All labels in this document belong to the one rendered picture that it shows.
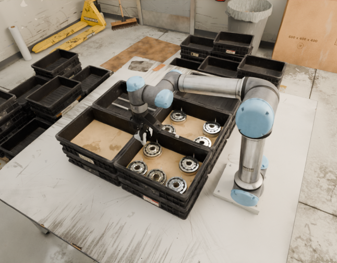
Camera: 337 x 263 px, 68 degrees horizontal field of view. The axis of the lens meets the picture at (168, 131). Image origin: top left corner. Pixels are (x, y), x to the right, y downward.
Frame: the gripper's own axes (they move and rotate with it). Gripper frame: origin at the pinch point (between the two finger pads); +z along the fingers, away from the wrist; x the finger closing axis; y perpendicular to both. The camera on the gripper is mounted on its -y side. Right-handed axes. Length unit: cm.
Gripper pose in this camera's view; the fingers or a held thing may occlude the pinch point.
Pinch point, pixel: (147, 140)
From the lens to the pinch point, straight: 126.4
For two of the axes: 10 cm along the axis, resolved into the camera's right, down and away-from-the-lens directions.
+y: -8.9, -3.0, 3.4
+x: -4.5, 6.5, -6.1
